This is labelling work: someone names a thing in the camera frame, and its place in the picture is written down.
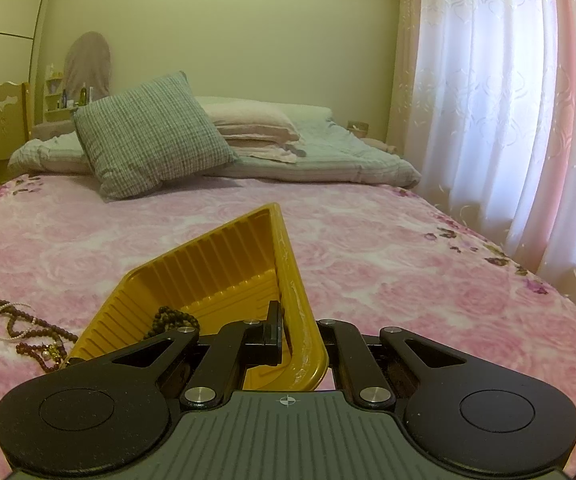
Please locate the folded pink towels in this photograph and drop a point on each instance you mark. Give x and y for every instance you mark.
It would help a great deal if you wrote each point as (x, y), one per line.
(253, 117)

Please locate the pink floral blanket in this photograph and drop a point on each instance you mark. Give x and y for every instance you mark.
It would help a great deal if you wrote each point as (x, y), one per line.
(417, 285)

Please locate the small brown container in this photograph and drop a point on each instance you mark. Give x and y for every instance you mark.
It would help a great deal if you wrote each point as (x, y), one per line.
(358, 127)

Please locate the small gold charm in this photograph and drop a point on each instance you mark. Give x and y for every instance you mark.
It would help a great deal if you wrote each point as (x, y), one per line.
(53, 355)

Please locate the green checked pillow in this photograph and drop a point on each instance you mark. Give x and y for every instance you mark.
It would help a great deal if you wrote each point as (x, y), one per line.
(148, 135)

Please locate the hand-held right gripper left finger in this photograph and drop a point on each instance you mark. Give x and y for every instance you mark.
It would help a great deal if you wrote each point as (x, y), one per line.
(274, 332)

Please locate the pale pillow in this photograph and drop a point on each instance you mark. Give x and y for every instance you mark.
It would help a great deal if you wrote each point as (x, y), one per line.
(48, 157)

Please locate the wooden chair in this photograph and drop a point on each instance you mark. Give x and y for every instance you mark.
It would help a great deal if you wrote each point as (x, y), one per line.
(0, 120)

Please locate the wooden shelf unit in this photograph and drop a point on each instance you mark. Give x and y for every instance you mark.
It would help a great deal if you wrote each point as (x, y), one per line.
(55, 112)

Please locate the grey green quilt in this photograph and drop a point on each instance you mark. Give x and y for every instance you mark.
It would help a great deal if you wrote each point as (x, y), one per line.
(333, 157)

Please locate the dark bottle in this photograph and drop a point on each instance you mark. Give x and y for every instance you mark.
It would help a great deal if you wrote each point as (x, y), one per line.
(64, 98)

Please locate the olive bottle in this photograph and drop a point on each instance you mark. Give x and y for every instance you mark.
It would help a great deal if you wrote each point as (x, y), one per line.
(83, 94)

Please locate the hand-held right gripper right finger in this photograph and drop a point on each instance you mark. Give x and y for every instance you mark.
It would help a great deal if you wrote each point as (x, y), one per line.
(335, 336)

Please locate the white wardrobe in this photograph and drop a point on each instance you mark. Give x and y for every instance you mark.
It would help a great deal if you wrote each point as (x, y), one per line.
(3, 35)

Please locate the yellow plastic tray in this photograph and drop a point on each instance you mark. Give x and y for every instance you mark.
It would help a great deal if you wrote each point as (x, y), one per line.
(238, 260)

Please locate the white sheer curtain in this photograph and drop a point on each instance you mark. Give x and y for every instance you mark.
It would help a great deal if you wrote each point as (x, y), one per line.
(492, 100)

